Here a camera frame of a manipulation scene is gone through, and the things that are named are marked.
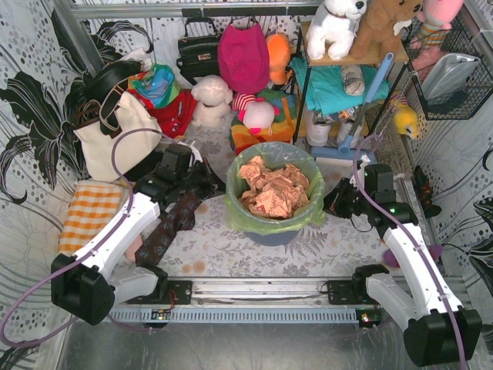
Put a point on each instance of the silver foil pouch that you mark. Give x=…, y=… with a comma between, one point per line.
x=449, y=73

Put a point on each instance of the teal folded cloth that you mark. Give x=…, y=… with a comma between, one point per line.
x=325, y=92

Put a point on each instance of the cream canvas tote bag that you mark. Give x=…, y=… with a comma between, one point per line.
x=137, y=136

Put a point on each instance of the white sneakers pair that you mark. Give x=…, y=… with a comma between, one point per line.
x=319, y=130

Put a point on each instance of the orange checked towel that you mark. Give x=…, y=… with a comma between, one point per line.
x=93, y=205

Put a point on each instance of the green plastic trash bag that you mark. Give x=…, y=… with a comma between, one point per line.
x=275, y=156

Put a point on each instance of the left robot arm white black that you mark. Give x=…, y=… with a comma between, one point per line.
x=120, y=264

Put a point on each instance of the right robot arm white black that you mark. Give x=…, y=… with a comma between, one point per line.
x=436, y=326

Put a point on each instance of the colourful printed cloth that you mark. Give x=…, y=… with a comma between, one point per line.
x=155, y=88

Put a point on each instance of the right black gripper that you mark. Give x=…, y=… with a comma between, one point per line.
x=340, y=198

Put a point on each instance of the yellow duck plush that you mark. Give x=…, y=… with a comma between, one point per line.
x=404, y=117

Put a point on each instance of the magenta felt hat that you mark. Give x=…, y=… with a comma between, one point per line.
x=243, y=59

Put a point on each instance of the brown teddy bear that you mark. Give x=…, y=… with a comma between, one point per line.
x=382, y=24

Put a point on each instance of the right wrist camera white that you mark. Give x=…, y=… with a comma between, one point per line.
x=366, y=159

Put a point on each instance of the blue trash bin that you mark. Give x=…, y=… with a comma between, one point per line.
x=273, y=240

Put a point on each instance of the pink plush toy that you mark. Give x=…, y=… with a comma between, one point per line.
x=435, y=17

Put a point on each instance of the black wire basket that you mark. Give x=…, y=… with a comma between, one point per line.
x=465, y=102

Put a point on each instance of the black metal shelf rack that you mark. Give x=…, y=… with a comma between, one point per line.
x=370, y=59

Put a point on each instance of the blue lint roller mop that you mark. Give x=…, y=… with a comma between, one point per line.
x=344, y=155

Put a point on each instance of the pink sponge roll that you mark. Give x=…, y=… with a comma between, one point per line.
x=131, y=250

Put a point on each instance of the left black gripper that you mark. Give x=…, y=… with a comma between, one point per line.
x=204, y=177

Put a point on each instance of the dark floral necktie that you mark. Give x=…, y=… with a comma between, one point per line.
x=180, y=218

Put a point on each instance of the red cloth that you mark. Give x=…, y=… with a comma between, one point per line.
x=175, y=118

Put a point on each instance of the white sheep plush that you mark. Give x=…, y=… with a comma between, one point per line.
x=213, y=96

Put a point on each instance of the black leather handbag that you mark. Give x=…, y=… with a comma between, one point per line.
x=198, y=56

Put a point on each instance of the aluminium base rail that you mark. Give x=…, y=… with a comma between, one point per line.
x=305, y=300

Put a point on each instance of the crumpled brown paper trash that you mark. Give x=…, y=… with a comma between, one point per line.
x=273, y=194

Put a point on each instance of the pink white pig plush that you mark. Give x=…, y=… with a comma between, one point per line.
x=255, y=113

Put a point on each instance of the white dog plush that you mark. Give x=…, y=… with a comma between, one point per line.
x=333, y=28

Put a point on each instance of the orange plush toy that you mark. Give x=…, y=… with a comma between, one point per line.
x=278, y=47

